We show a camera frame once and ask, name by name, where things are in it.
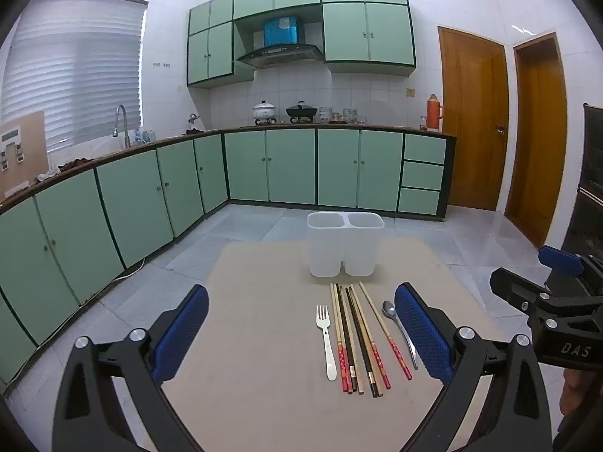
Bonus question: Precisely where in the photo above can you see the green lower kitchen cabinets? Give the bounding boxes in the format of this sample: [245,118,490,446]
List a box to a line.
[0,122,459,387]

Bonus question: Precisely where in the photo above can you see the pale wooden chopstick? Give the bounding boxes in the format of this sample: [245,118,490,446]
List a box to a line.
[339,286,365,395]

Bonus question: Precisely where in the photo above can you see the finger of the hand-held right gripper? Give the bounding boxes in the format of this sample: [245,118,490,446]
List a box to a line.
[538,244,603,293]
[489,267,571,335]

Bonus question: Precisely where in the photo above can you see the black appliance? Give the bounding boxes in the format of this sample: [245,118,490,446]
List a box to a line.
[560,102,603,264]

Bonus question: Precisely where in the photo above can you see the person's right hand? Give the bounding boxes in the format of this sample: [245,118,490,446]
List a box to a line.
[560,366,595,417]

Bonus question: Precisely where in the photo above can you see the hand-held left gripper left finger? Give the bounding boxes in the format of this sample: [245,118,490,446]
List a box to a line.
[52,284,210,452]

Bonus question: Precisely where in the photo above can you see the tan wooden chopstick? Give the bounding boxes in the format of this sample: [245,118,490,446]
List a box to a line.
[350,284,383,396]

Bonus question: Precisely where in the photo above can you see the orange thermos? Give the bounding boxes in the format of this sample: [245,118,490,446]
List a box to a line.
[425,94,444,133]

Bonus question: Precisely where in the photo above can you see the black range hood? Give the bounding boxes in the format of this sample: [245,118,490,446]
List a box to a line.
[236,43,325,69]

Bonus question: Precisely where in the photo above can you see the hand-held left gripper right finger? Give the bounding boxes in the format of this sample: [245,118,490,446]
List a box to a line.
[393,282,553,452]

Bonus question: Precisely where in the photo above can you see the cardboard board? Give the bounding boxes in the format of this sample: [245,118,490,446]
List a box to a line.
[0,111,50,199]

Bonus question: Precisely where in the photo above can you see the metal spoon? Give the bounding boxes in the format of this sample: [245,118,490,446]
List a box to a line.
[383,300,419,370]

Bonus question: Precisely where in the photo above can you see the red patterned wooden chopstick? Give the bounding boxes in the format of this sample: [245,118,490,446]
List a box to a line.
[335,283,355,393]
[353,284,392,390]
[330,283,348,392]
[359,281,413,381]

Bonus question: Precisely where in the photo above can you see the metal sink faucet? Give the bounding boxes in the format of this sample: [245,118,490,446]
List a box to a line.
[113,104,132,149]

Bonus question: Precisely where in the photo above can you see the green upper wall cabinets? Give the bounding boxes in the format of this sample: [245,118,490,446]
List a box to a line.
[187,0,418,89]

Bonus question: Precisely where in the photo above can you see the white plastic fork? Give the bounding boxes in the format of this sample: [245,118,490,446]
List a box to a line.
[315,304,338,381]

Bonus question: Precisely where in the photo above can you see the blue box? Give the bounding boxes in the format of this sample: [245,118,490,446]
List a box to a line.
[263,15,300,47]

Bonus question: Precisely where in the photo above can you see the white double utensil holder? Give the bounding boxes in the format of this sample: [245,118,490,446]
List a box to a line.
[307,212,384,278]

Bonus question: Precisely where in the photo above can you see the wooden door with handle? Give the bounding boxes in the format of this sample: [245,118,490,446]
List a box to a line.
[437,26,510,212]

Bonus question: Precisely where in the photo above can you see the black chopstick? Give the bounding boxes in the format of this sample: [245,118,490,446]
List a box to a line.
[345,286,378,397]
[347,286,380,397]

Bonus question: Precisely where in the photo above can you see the white cooking pot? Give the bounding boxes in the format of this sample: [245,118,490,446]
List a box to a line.
[252,100,279,124]

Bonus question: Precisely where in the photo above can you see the white window blinds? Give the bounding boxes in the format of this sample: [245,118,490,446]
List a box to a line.
[0,0,149,156]

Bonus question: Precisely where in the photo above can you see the black wok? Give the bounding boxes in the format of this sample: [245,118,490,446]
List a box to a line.
[285,101,318,123]

